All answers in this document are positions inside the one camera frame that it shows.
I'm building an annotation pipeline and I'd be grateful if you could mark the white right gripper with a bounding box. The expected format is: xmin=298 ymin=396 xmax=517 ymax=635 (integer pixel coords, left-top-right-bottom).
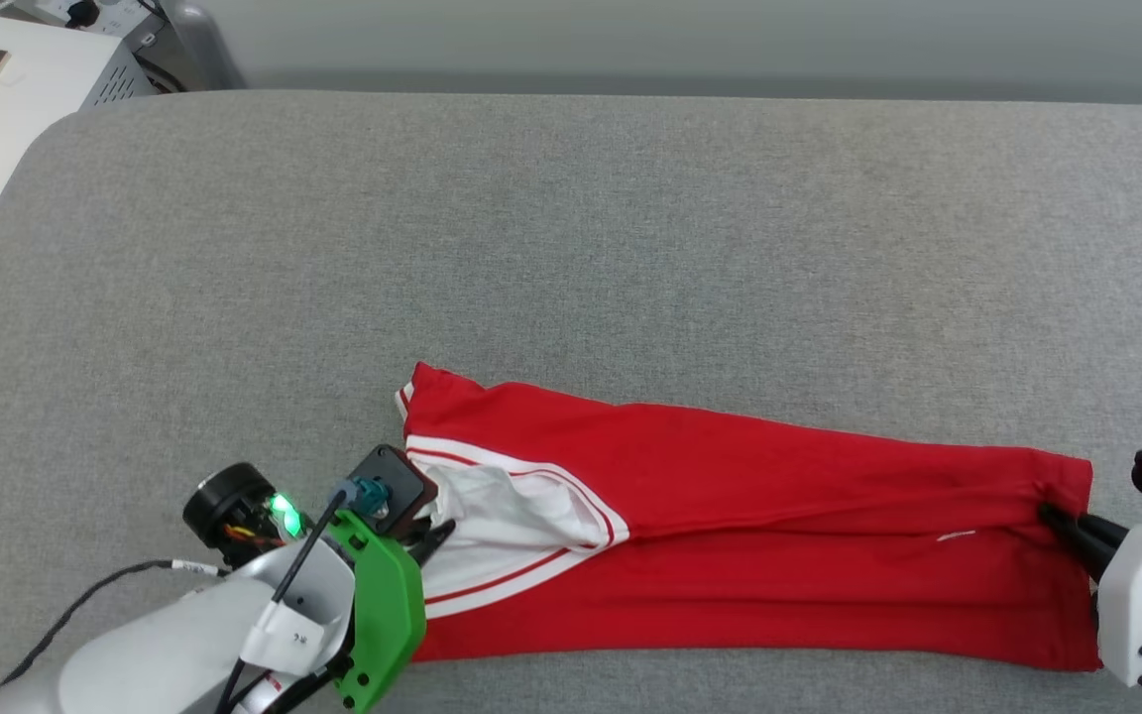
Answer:
xmin=1039 ymin=503 xmax=1142 ymax=690

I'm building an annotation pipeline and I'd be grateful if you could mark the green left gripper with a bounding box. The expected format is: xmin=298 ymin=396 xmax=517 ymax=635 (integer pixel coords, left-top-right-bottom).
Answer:
xmin=328 ymin=510 xmax=456 ymax=713

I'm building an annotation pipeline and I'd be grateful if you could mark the red and white basketball jersey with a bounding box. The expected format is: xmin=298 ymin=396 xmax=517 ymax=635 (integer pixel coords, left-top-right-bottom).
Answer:
xmin=395 ymin=362 xmax=1102 ymax=673

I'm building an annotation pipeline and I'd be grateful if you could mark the white box appliance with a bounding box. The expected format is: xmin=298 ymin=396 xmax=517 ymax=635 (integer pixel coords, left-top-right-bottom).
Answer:
xmin=0 ymin=5 xmax=158 ymax=308

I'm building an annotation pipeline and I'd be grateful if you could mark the white power strip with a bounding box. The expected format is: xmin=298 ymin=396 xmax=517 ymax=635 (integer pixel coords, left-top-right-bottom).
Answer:
xmin=36 ymin=0 xmax=154 ymax=31

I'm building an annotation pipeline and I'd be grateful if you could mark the thin black cable with teal plug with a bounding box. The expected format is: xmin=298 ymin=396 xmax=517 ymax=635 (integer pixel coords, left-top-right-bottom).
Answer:
xmin=214 ymin=479 xmax=394 ymax=714

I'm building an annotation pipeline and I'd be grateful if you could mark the thin black cable with white tag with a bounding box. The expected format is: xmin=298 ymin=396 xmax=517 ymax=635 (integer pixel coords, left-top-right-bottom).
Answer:
xmin=0 ymin=559 xmax=230 ymax=714

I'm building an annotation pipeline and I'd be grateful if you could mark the grey metal frame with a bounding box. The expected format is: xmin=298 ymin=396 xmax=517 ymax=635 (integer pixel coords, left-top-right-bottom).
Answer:
xmin=140 ymin=0 xmax=247 ymax=90

